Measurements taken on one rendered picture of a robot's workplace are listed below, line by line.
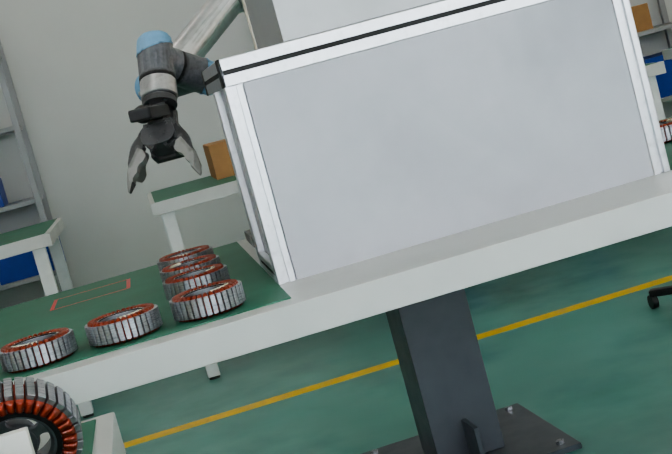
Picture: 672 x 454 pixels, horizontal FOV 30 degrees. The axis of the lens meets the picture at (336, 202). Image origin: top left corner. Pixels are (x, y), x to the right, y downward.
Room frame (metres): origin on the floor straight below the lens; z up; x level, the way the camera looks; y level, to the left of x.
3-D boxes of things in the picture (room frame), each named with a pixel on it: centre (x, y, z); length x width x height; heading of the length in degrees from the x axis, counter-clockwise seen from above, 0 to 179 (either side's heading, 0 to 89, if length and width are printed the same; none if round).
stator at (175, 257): (2.46, 0.32, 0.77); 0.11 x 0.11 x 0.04
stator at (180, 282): (2.10, 0.26, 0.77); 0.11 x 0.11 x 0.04
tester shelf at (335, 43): (2.23, -0.18, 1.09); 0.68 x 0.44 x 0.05; 98
